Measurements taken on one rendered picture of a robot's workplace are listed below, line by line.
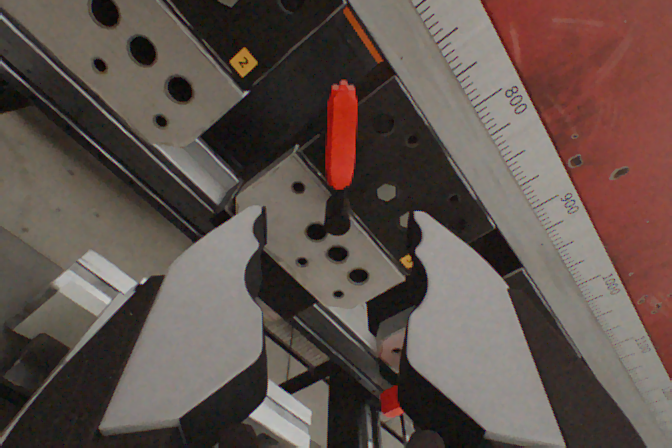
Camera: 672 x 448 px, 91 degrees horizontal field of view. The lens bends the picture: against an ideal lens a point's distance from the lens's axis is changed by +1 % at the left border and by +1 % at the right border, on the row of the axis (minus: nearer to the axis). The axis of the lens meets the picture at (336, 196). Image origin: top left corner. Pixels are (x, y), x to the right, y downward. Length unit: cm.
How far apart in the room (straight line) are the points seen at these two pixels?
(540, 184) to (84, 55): 33
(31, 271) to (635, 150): 62
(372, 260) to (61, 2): 27
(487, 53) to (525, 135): 7
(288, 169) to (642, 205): 28
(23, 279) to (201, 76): 37
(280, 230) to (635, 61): 27
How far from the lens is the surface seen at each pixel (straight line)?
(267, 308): 40
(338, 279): 30
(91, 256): 46
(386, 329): 36
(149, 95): 26
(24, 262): 55
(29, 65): 68
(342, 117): 20
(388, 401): 39
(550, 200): 31
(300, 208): 26
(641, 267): 40
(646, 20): 29
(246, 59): 24
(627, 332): 45
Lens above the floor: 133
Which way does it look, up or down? 18 degrees down
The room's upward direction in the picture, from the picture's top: 56 degrees clockwise
